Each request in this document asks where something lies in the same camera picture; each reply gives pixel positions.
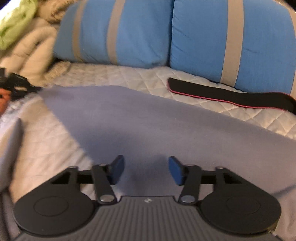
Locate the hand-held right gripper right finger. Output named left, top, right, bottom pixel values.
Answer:
left=168, top=155, right=246, bottom=205

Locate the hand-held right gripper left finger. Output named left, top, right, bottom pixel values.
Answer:
left=50, top=155, right=125, bottom=205

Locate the grey fleece garment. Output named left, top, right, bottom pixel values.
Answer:
left=0, top=85, right=296, bottom=241

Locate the cream padded comforter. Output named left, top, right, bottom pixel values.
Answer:
left=0, top=18, right=59, bottom=81

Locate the light green cloth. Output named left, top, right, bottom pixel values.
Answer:
left=0, top=0, right=39, bottom=50

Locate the beige fuzzy blanket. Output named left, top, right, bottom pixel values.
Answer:
left=35, top=0, right=78, bottom=25

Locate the white quilted bed cover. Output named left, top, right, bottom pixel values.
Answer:
left=0, top=61, right=296, bottom=200

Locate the blue pillow with beige stripes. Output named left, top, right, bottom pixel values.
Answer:
left=53, top=0, right=175, bottom=69
left=169, top=0, right=296, bottom=96

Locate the black strap with pink edge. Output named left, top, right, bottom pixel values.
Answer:
left=167, top=77, right=296, bottom=112

